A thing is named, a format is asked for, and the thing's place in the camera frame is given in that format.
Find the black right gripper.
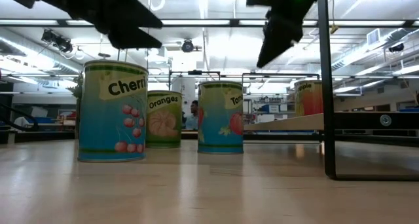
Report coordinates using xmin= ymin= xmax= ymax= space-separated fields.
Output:
xmin=246 ymin=0 xmax=318 ymax=69

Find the Oranges tin can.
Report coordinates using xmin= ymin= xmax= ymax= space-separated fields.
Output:
xmin=146 ymin=90 xmax=183 ymax=149

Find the Cherries tin can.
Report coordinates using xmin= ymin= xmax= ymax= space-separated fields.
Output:
xmin=77 ymin=59 xmax=150 ymax=163

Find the Tomatoes tin can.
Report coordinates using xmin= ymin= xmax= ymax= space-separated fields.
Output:
xmin=197 ymin=81 xmax=245 ymax=155

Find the black ceiling device cluster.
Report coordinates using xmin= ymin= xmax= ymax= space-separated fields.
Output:
xmin=41 ymin=29 xmax=75 ymax=54

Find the green plant in ribbed pot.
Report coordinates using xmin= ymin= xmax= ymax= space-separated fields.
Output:
xmin=66 ymin=71 xmax=82 ymax=140

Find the white ceiling vent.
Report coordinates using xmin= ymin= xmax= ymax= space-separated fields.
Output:
xmin=366 ymin=28 xmax=382 ymax=47

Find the person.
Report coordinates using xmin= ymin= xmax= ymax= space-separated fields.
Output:
xmin=185 ymin=100 xmax=200 ymax=130

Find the white hanging ring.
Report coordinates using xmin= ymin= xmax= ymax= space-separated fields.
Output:
xmin=147 ymin=0 xmax=166 ymax=12

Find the round black ceiling camera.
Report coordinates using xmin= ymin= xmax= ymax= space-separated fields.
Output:
xmin=181 ymin=39 xmax=196 ymax=54

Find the wooden shelf with black frame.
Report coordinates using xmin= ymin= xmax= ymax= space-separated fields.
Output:
xmin=242 ymin=0 xmax=419 ymax=181

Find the thin black station frame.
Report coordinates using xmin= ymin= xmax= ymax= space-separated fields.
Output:
xmin=168 ymin=69 xmax=222 ymax=133

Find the black aluminium table frame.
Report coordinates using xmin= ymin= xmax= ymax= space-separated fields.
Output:
xmin=0 ymin=129 xmax=419 ymax=149

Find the thick black cable loop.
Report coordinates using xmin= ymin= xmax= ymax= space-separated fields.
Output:
xmin=0 ymin=102 xmax=39 ymax=132

